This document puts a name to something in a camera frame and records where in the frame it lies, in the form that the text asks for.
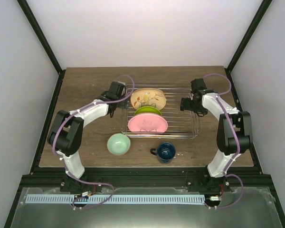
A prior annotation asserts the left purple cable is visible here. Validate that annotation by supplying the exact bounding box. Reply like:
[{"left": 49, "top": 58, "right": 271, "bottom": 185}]
[{"left": 52, "top": 75, "right": 135, "bottom": 210}]

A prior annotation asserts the mint green bowl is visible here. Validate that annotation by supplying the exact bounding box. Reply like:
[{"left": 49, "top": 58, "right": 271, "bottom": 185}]
[{"left": 107, "top": 133, "right": 131, "bottom": 155}]

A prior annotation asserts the purple cable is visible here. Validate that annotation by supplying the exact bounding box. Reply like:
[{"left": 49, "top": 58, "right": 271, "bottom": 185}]
[
  {"left": 52, "top": 75, "right": 135, "bottom": 210},
  {"left": 200, "top": 73, "right": 244, "bottom": 210}
]

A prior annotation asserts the metal front panel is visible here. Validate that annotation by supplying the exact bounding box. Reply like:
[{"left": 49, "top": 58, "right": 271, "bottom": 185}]
[{"left": 10, "top": 187, "right": 283, "bottom": 228}]

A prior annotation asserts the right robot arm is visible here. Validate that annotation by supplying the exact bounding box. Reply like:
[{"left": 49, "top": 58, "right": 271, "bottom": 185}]
[{"left": 180, "top": 90, "right": 253, "bottom": 191}]

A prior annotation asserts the lime green plate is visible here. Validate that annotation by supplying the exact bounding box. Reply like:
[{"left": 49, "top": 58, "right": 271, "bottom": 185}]
[{"left": 134, "top": 106, "right": 162, "bottom": 116}]

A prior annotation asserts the left black frame post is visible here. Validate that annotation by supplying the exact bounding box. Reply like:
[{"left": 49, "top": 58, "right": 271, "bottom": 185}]
[{"left": 17, "top": 0, "right": 63, "bottom": 74}]

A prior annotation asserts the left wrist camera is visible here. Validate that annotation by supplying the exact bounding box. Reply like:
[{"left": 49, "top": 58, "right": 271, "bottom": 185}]
[{"left": 108, "top": 81, "right": 125, "bottom": 96}]

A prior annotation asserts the light blue slotted strip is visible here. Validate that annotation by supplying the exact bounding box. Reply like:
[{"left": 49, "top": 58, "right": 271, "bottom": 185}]
[{"left": 25, "top": 194, "right": 205, "bottom": 205}]

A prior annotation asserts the dark blue mug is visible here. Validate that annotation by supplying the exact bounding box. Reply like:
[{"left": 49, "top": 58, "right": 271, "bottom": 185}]
[{"left": 150, "top": 142, "right": 176, "bottom": 164}]

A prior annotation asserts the right black frame post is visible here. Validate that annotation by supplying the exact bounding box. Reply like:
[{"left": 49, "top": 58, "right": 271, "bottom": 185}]
[{"left": 227, "top": 0, "right": 273, "bottom": 72}]

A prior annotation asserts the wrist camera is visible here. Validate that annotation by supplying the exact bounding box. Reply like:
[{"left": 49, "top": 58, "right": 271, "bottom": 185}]
[
  {"left": 108, "top": 81, "right": 125, "bottom": 96},
  {"left": 190, "top": 78, "right": 207, "bottom": 94}
]

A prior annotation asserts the chrome wire dish rack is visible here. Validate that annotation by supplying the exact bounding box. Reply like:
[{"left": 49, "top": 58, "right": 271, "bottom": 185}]
[{"left": 122, "top": 85, "right": 200, "bottom": 138}]

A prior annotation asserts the pink plate with bird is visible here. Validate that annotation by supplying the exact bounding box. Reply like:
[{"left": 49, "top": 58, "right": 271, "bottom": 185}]
[{"left": 130, "top": 88, "right": 167, "bottom": 110}]

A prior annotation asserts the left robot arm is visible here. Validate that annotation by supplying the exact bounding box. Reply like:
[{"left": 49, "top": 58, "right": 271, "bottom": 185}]
[{"left": 47, "top": 92, "right": 131, "bottom": 192}]

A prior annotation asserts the plain pink plate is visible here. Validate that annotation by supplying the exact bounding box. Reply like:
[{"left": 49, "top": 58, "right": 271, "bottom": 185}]
[{"left": 127, "top": 113, "right": 168, "bottom": 133}]

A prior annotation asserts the black frame post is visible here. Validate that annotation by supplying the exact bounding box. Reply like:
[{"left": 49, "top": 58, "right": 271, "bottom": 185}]
[
  {"left": 17, "top": 0, "right": 63, "bottom": 74},
  {"left": 227, "top": 0, "right": 273, "bottom": 72}
]

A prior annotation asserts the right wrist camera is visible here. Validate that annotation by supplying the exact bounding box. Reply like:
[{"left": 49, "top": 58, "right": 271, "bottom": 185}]
[{"left": 190, "top": 78, "right": 207, "bottom": 94}]

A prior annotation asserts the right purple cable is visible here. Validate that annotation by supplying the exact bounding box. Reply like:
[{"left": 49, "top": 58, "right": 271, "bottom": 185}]
[{"left": 200, "top": 73, "right": 244, "bottom": 210}]

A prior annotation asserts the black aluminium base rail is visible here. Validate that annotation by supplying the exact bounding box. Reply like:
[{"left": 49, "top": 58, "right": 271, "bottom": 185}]
[{"left": 19, "top": 167, "right": 273, "bottom": 193}]

